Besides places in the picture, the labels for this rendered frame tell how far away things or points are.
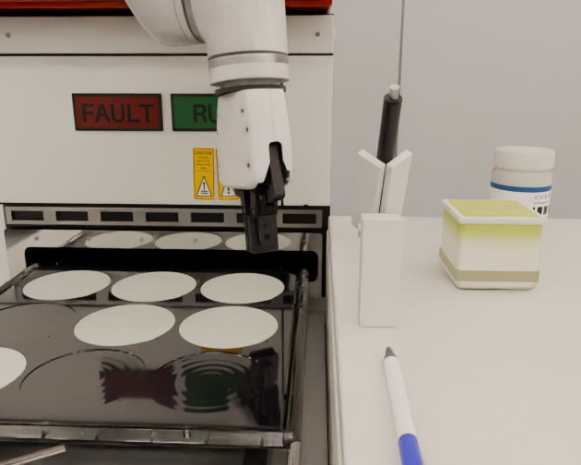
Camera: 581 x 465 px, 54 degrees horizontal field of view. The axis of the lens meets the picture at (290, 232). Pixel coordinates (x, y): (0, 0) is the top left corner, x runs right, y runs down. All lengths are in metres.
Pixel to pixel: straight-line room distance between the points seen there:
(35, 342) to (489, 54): 1.99
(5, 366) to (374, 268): 0.34
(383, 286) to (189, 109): 0.42
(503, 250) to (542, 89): 1.88
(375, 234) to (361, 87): 1.84
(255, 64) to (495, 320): 0.32
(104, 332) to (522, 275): 0.40
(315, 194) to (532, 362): 0.43
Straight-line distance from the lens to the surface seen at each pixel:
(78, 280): 0.76
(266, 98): 0.58
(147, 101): 0.78
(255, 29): 0.59
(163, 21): 0.63
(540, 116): 2.40
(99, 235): 0.83
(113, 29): 0.80
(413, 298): 0.50
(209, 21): 0.61
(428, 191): 2.33
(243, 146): 0.58
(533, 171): 0.73
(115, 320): 0.64
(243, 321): 0.61
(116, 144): 0.80
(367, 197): 0.43
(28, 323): 0.66
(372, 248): 0.42
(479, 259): 0.52
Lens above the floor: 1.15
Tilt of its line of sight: 16 degrees down
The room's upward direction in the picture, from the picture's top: straight up
